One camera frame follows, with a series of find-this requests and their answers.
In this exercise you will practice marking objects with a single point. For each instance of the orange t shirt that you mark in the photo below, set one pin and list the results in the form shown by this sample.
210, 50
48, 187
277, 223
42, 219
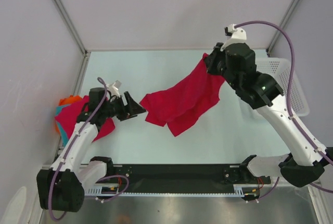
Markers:
69, 100

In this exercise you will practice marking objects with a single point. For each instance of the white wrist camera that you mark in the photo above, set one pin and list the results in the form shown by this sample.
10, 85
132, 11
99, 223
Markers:
234, 35
113, 88

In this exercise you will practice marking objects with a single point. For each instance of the teal t shirt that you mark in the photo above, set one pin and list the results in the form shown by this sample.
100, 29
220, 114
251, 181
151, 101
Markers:
59, 128

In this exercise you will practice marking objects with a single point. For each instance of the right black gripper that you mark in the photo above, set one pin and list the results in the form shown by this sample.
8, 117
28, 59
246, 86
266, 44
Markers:
212, 58

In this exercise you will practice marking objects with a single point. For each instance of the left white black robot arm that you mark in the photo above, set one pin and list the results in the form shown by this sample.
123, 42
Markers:
62, 186

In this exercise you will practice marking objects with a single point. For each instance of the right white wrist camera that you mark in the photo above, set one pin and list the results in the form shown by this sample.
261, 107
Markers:
234, 35

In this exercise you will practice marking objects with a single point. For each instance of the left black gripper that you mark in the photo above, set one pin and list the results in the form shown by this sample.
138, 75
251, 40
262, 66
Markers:
130, 110

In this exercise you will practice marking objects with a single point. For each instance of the right slotted cable duct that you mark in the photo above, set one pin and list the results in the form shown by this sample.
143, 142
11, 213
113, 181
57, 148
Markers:
247, 189

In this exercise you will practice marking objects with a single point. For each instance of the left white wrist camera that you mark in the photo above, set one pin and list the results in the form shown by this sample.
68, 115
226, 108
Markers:
113, 88

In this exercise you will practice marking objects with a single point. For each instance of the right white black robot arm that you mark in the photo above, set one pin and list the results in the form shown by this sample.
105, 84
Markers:
306, 161

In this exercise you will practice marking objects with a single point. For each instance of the slotted cable duct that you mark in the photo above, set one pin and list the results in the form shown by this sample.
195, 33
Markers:
247, 189
102, 190

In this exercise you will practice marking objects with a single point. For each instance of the left slotted cable duct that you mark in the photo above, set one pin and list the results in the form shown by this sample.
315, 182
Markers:
102, 190

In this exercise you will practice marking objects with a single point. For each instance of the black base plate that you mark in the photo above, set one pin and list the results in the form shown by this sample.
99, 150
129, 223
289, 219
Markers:
186, 178

